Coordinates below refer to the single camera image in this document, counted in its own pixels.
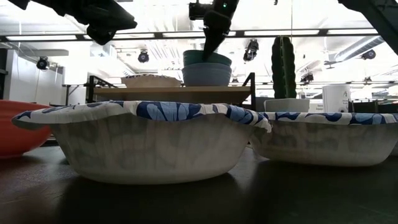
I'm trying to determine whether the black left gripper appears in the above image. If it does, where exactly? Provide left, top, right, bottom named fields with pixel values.
left=32, top=0, right=137, bottom=46

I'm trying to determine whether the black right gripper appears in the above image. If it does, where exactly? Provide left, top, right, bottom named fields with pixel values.
left=203, top=0, right=240, bottom=62

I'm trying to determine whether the blue-print white paper bowl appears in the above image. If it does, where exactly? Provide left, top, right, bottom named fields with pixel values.
left=120, top=73, right=183, bottom=88
left=250, top=111, right=398, bottom=167

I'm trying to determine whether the coral pink plastic bowl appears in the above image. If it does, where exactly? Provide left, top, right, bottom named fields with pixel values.
left=0, top=99, right=53, bottom=158

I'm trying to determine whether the tall green cactus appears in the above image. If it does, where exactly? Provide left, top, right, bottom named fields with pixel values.
left=271, top=35, right=298, bottom=100

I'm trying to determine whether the white plant pot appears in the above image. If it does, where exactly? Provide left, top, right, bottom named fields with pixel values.
left=263, top=98, right=311, bottom=113

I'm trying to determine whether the large crumpled blue-print paper bowl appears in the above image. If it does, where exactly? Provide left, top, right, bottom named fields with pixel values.
left=11, top=100, right=273, bottom=185

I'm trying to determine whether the white cylindrical appliance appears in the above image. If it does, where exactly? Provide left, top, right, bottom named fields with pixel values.
left=322, top=83, right=351, bottom=113

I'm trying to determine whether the black background rack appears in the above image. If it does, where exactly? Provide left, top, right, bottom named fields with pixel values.
left=348, top=99, right=398, bottom=114

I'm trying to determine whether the wooden shelf with black frame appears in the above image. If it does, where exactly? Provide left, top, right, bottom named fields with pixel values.
left=86, top=72, right=257, bottom=110

